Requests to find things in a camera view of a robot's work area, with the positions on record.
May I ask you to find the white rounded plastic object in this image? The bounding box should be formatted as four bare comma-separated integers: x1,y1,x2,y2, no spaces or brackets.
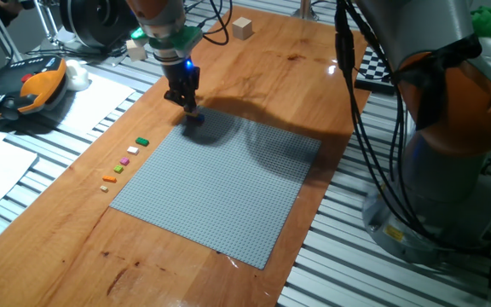
65,59,90,92

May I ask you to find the person hand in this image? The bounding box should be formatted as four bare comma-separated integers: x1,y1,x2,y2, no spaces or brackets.
0,0,36,14

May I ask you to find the black round spool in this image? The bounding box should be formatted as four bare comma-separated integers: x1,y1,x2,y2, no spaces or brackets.
60,0,134,49

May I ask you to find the green printed camera mount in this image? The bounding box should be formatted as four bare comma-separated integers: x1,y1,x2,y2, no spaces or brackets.
130,25,204,59

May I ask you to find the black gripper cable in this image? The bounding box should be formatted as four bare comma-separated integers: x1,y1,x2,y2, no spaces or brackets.
185,0,234,47

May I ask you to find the thin metal rod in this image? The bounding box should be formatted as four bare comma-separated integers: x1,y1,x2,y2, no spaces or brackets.
34,0,61,43

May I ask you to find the metal frame post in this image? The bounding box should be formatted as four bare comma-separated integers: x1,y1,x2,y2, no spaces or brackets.
291,0,320,21

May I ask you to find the plain wooden cube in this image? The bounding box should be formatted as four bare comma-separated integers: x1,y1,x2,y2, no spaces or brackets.
125,38,148,62
232,16,254,42

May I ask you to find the black white checkerboard plate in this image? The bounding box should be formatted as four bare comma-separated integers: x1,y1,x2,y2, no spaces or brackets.
355,46,396,95

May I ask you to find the grey Lego baseplate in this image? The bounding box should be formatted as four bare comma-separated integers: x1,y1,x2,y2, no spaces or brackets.
109,105,323,271

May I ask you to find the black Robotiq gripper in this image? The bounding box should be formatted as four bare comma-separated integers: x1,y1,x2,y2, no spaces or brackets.
159,61,201,112

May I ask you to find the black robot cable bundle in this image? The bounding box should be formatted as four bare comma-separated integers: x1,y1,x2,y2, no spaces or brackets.
333,0,491,257

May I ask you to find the orange black teach pendant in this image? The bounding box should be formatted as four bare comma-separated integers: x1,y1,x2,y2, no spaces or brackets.
0,55,68,121

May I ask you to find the black table cable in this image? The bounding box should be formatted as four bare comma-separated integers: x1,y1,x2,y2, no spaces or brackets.
26,40,130,61

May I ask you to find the large wooden board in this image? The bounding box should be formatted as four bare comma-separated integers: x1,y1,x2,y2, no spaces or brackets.
0,4,373,307

